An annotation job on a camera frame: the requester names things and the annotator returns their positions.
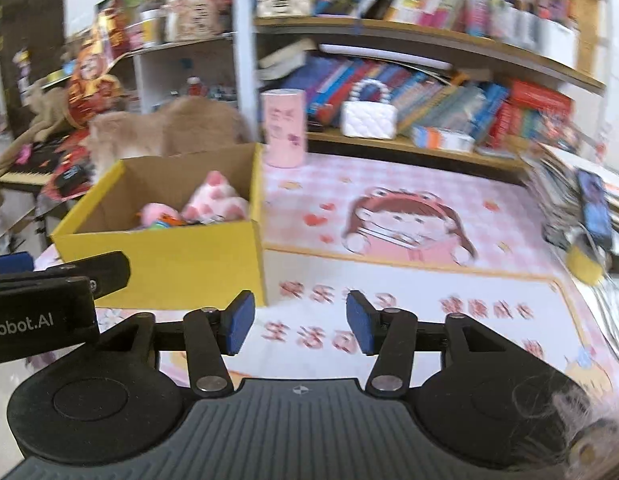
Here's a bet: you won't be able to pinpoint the pink pig plush toy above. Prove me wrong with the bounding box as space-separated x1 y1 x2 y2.
182 170 250 223

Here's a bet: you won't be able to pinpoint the white pen organizer with markers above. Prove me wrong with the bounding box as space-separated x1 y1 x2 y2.
489 0 577 68

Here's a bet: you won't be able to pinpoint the yellow cardboard box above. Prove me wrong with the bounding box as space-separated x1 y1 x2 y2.
50 142 268 309

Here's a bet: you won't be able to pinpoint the brown plush animal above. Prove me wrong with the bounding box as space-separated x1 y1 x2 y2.
0 85 70 211

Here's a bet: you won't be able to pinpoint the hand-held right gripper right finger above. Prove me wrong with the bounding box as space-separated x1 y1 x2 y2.
345 290 513 395

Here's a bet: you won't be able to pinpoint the cream thick book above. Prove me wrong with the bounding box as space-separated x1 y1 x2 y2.
257 40 317 81

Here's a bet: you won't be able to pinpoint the yellow tape roll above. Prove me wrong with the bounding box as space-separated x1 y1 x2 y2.
564 240 607 285

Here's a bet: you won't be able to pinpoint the white shelf unit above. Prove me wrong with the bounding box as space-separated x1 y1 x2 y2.
124 35 240 116

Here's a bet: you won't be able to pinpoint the white quilted handbag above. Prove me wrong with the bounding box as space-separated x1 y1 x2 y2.
339 78 397 140

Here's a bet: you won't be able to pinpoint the black smartphone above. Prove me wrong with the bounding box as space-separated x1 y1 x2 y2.
575 169 615 251

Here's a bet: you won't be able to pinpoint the wooden bookshelf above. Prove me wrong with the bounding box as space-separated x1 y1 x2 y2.
234 0 607 171

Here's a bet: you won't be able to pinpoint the red dictionaries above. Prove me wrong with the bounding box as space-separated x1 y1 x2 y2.
489 77 575 148

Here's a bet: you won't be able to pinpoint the white rolled paper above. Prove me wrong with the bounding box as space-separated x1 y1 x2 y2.
318 42 453 71

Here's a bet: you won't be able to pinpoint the blue and orange small box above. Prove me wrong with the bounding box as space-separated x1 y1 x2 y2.
412 125 476 153

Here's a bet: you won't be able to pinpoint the red and gold printed bag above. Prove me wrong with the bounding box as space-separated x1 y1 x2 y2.
67 0 133 128

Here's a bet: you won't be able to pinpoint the small black box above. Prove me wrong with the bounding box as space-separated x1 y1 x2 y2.
54 164 90 188

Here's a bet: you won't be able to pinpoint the pink cylinder container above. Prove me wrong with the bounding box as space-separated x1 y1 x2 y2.
261 88 309 168

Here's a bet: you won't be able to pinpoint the clear plastic bottle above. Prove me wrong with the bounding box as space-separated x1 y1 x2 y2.
464 0 490 36

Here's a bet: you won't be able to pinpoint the pink printed desk mat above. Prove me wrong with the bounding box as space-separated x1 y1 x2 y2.
34 152 619 396

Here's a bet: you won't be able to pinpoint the stack of papers and booklets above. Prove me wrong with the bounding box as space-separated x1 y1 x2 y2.
522 142 619 251

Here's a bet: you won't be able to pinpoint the pink chick plush toy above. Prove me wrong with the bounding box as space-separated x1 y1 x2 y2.
140 201 183 228

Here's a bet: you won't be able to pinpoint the row of blue children's books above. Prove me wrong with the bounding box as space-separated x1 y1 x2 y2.
280 55 513 148

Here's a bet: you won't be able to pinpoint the electric keyboard piano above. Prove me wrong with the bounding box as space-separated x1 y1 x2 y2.
0 140 90 193

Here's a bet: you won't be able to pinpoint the orange fluffy cat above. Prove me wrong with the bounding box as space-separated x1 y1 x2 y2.
87 96 250 171

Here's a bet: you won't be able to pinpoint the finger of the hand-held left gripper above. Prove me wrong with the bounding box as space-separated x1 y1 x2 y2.
0 252 35 275
34 251 131 306

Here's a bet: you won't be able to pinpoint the floral rabbit doll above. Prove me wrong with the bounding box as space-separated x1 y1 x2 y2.
164 0 225 43

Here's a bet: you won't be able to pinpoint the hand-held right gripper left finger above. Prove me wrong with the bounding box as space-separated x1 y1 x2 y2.
97 290 256 395

